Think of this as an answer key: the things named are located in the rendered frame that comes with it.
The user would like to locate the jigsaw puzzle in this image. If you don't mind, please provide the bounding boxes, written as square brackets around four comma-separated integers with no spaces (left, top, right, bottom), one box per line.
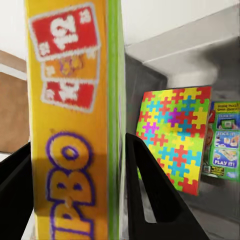
[136,86,213,196]

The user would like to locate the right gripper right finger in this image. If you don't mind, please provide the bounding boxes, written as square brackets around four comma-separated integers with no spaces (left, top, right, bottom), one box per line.
[125,133,210,240]

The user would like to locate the board game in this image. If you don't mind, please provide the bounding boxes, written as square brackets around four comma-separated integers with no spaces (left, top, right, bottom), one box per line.
[201,101,240,183]
[22,0,127,240]

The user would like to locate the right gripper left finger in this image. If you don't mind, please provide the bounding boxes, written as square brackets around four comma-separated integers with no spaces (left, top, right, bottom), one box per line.
[0,142,34,240]

